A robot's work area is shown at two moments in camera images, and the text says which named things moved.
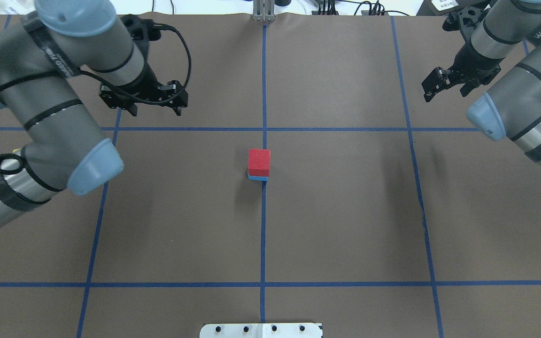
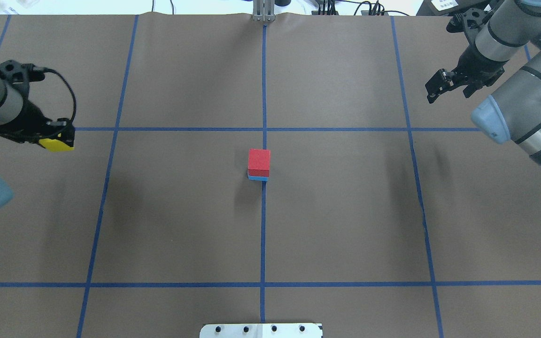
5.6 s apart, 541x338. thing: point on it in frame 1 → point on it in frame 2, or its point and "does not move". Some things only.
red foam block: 259,162 does not move
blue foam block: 258,178 does not move
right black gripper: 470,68 does not move
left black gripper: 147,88 → 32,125
